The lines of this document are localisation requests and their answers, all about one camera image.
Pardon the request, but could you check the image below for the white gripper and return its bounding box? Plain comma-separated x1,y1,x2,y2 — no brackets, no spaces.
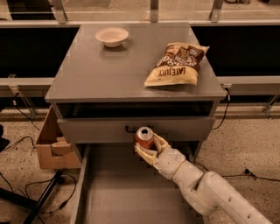
134,133,186,180

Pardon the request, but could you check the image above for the red coke can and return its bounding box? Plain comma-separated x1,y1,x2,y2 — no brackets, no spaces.
135,127,154,149

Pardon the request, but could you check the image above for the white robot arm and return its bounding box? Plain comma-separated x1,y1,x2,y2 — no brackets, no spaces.
135,127,272,224

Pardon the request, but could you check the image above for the grey top drawer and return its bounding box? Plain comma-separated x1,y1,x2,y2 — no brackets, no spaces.
58,116,214,144

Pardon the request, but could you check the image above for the open grey middle drawer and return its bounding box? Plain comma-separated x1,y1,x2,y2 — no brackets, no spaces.
70,143,206,224

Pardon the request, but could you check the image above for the grey drawer cabinet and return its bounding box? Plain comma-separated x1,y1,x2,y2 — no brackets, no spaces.
45,23,226,157

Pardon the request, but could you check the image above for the yellow brown chips bag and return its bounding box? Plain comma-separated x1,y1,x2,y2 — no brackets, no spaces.
144,42,209,87

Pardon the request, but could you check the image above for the cardboard box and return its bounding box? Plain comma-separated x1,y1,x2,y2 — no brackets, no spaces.
36,108,81,169

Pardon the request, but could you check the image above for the white bowl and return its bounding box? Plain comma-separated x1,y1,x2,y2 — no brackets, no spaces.
95,27,129,47

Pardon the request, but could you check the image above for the black tripod stand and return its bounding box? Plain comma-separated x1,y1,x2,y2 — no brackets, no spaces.
0,170,65,224

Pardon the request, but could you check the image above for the black drawer handle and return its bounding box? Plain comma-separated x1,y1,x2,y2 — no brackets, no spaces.
125,125,152,134

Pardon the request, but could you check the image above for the black cable behind cabinet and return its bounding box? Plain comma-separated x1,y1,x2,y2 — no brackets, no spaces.
211,86,231,131

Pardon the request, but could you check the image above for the black floor cable right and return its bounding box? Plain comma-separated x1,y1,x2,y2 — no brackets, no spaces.
194,161,280,183

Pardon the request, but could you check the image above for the black floor cable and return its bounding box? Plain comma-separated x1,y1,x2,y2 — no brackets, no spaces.
194,161,280,183
0,171,77,224

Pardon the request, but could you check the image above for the black floor cable left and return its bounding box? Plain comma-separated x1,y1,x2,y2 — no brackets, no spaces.
0,171,77,224

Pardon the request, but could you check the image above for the metal railing bracket left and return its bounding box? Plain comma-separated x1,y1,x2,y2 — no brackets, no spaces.
9,84,38,121

